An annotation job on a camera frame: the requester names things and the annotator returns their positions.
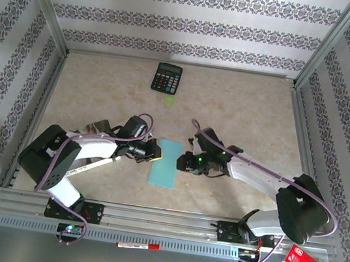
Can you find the light blue paper sheet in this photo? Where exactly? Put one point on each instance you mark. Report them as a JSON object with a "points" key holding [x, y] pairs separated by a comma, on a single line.
{"points": [[163, 175]]}

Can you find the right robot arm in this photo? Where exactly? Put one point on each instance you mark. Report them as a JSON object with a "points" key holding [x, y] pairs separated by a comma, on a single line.
{"points": [[302, 206]]}

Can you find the red white marker pen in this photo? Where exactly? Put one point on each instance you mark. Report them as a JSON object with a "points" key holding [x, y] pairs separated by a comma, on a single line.
{"points": [[138, 245]]}

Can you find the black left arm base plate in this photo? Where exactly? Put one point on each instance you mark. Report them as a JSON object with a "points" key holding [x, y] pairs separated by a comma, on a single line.
{"points": [[93, 212]]}

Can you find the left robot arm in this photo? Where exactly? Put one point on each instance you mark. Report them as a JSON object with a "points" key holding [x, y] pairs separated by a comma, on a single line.
{"points": [[45, 158]]}

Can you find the small controller board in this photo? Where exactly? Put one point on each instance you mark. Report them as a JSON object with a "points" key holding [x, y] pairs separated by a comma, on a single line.
{"points": [[69, 229], [247, 255]]}

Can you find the aluminium back rail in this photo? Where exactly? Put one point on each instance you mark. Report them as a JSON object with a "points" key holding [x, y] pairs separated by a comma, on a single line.
{"points": [[178, 63]]}

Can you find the aluminium mounting rail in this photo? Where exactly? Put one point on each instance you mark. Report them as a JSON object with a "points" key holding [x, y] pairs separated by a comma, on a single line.
{"points": [[155, 220]]}

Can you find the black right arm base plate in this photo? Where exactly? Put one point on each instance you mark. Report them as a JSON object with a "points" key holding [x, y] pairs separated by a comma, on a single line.
{"points": [[225, 232]]}

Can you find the black calculator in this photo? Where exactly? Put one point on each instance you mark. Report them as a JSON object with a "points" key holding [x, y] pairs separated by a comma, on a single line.
{"points": [[166, 78]]}

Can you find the aluminium side rail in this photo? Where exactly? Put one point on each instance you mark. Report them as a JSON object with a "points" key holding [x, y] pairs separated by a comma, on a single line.
{"points": [[304, 150], [37, 117]]}

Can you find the green round sticker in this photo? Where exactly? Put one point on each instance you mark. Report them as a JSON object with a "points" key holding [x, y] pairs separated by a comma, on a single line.
{"points": [[169, 101]]}

